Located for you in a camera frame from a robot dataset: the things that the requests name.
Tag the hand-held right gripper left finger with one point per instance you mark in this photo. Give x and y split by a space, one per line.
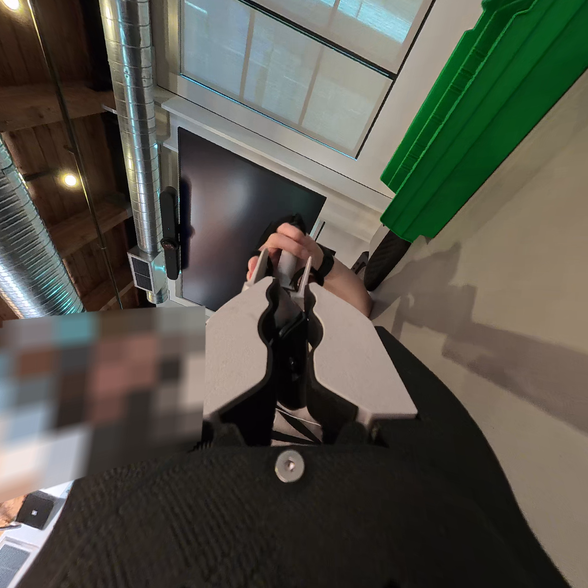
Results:
234 358

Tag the black textured cylinder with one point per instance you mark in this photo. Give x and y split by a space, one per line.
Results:
386 262

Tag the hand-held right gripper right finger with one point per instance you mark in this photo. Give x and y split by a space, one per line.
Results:
358 363

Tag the green plastic crate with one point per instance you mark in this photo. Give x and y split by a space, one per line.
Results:
482 115

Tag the round ceiling light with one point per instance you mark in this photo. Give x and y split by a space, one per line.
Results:
70 180

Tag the grey desk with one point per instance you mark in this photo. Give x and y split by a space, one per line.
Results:
505 298

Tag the ribbed silver air duct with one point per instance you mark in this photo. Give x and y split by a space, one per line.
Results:
32 239

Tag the person's left hand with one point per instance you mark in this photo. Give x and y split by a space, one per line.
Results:
289 239

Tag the black webcam bar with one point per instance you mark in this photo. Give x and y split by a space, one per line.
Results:
169 229

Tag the small black box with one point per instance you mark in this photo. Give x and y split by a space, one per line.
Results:
34 510

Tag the white framed window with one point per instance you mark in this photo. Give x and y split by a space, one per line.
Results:
298 69

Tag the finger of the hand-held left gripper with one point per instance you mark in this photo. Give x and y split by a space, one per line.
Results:
257 271
305 275

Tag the black computer monitor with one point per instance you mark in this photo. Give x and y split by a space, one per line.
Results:
239 206

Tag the round silver air duct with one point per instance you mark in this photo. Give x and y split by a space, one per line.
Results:
133 115

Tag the white vent box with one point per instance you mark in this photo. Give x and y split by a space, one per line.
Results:
141 271

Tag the person's left forearm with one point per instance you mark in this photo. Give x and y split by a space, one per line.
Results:
349 289

